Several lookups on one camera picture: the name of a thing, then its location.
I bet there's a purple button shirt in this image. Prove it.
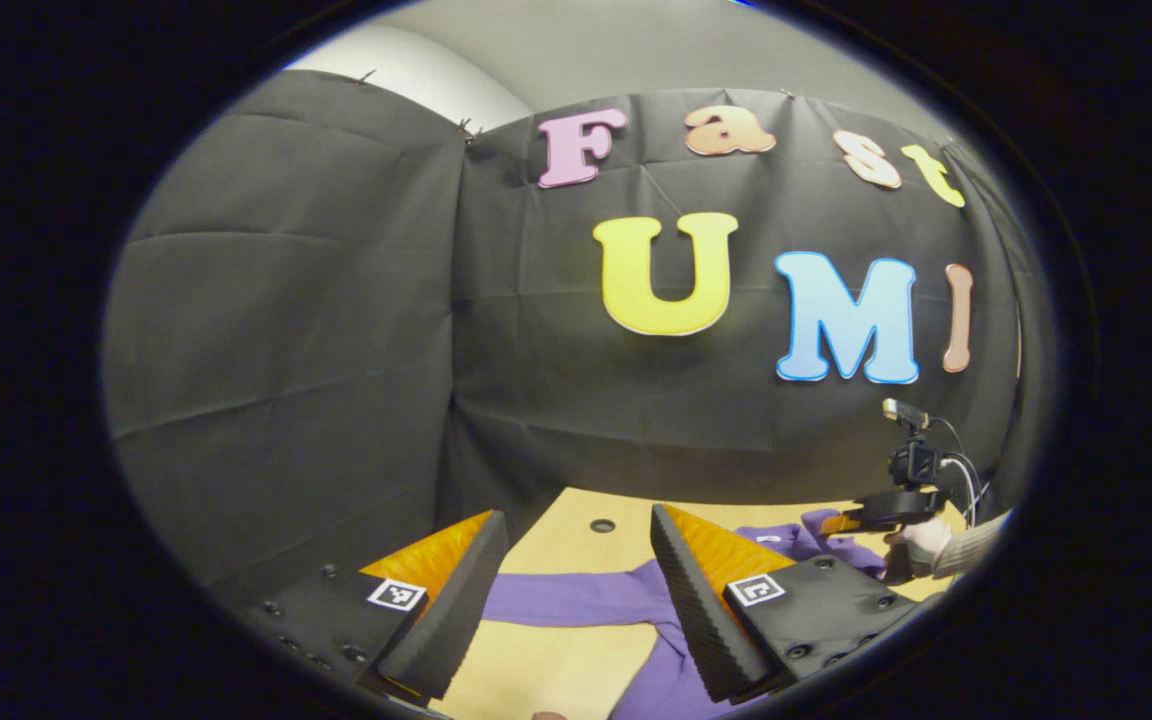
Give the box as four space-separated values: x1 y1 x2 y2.
481 508 889 720

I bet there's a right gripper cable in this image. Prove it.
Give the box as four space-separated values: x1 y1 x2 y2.
931 415 989 528

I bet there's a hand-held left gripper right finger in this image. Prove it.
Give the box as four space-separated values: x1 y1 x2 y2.
649 503 922 707

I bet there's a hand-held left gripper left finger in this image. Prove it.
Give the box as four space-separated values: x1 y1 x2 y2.
236 510 512 707

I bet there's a black backdrop cloth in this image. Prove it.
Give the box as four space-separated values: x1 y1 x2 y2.
101 70 1052 591

